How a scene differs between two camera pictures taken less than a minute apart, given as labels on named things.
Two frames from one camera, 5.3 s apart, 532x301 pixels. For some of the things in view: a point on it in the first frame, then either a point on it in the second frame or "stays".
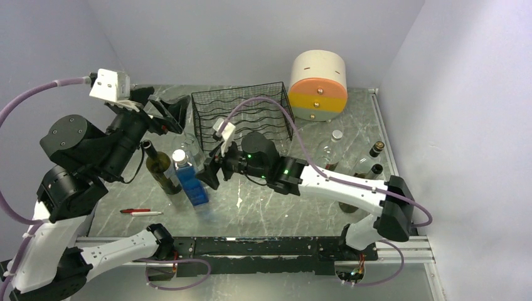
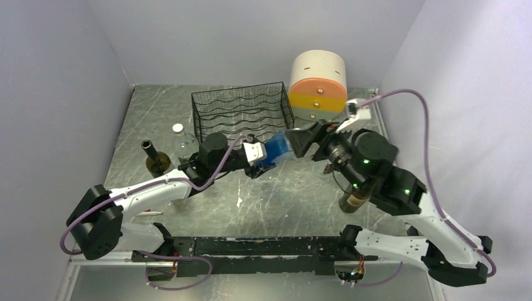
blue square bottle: (186, 175) -> (277, 145)
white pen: (148, 213) stays
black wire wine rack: (224, 115) stays
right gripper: (209, 174) -> (302, 138)
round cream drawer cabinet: (318, 89) stays
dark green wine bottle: (159, 164) stays
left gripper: (175, 112) -> (256, 171)
